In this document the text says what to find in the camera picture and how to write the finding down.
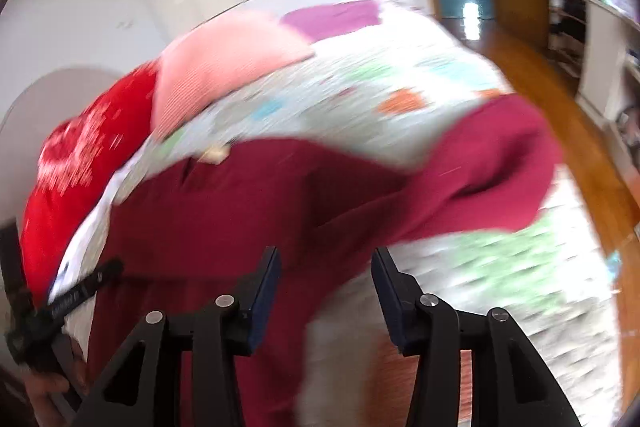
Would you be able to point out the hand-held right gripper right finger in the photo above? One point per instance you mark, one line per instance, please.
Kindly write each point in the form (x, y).
(387, 302)

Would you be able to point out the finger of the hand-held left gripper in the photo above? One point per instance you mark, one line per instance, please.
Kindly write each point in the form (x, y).
(90, 284)

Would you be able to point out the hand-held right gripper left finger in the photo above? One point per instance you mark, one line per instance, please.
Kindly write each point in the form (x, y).
(262, 302)

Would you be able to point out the maroon small shirt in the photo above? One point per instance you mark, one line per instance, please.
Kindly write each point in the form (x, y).
(250, 207)

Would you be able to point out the person's left hand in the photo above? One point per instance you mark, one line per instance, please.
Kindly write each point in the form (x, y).
(45, 399)

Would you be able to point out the red embroidered pillow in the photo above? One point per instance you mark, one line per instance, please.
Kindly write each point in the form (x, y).
(60, 207)

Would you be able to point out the white arched headboard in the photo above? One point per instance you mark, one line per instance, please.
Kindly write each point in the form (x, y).
(40, 107)

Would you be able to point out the patterned patchwork quilt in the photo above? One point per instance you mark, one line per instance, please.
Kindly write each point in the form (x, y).
(350, 107)

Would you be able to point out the pink pillow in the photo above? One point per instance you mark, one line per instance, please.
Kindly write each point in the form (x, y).
(215, 62)

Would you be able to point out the purple cloth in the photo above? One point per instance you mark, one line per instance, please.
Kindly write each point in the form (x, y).
(330, 19)

